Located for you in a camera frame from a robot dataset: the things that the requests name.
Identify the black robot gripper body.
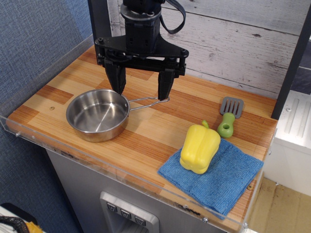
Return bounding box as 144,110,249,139
95,19,189,77

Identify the grey toy fridge cabinet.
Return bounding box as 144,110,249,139
48,149,246,233

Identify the blue folded cloth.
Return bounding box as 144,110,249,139
158,139,263,220

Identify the black and yellow bag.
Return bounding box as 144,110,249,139
0,203,44,233

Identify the dark right vertical post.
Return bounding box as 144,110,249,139
271,6,311,120

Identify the clear acrylic table guard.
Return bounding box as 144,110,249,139
0,37,276,233

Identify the dark vertical post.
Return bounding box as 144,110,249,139
87,0,111,65
271,6,311,120

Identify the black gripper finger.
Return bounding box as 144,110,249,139
104,62,126,95
158,69,174,100

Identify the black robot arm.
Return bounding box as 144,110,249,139
95,0,189,100

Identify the grey spatula green handle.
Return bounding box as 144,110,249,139
217,97,244,138

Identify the stainless steel pan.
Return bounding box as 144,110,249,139
66,89,170,142

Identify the yellow toy bell pepper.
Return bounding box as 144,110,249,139
180,120,221,174

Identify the dark left vertical post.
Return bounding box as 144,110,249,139
87,0,111,65

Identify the white toy sink unit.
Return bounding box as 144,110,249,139
263,90,311,196

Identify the black looped cable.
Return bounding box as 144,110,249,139
159,0,186,34

